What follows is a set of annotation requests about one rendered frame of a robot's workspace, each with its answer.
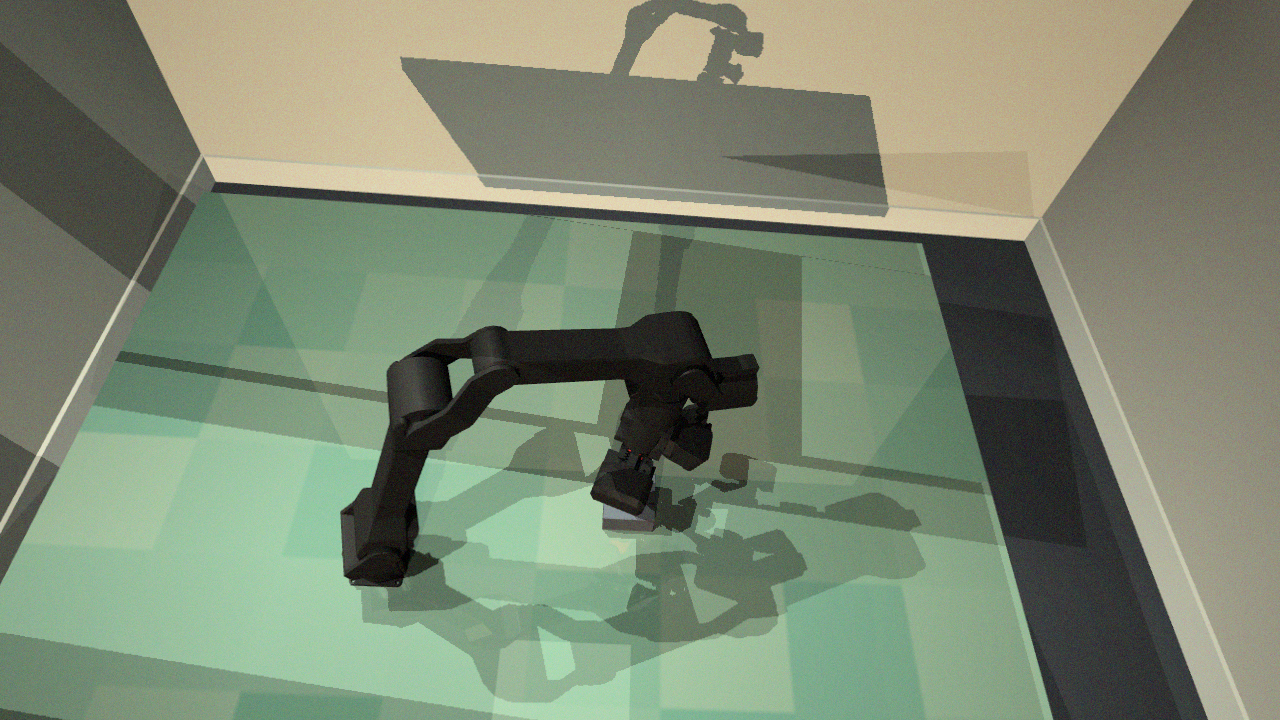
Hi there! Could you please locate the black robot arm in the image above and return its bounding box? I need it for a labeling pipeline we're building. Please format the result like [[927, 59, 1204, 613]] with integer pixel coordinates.
[[340, 311, 760, 587]]

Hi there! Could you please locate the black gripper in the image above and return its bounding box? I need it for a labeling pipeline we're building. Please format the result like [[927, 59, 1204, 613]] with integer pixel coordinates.
[[590, 398, 678, 516]]

